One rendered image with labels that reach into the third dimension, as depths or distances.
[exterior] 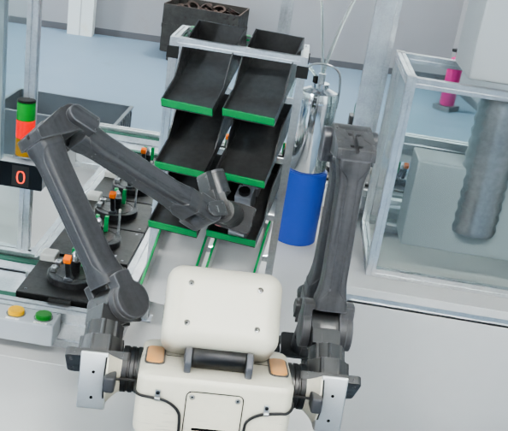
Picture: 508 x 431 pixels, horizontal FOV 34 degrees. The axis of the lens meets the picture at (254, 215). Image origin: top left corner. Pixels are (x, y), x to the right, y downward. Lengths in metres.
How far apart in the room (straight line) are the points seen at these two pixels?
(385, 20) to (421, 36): 7.86
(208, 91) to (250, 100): 0.11
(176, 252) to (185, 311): 0.79
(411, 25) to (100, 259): 9.50
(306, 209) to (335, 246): 1.33
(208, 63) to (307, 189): 0.87
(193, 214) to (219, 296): 0.40
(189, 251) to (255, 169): 0.31
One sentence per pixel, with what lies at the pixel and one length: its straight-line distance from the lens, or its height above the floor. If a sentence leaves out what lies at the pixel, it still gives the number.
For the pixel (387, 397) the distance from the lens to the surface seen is 3.01.
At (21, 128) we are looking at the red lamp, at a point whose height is 1.34.
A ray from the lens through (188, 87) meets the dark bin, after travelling 2.11.
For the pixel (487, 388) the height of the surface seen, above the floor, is 0.56.
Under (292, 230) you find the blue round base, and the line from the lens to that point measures 2.98.
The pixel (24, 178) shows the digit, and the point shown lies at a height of 1.20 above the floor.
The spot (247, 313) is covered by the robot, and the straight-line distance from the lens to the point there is 1.49.
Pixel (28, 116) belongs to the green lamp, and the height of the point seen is 1.38.
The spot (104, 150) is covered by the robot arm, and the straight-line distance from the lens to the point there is 1.75.
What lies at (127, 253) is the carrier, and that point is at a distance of 2.52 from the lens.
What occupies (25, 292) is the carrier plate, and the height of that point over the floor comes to 0.97.
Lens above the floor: 2.05
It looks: 22 degrees down
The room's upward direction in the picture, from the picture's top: 9 degrees clockwise
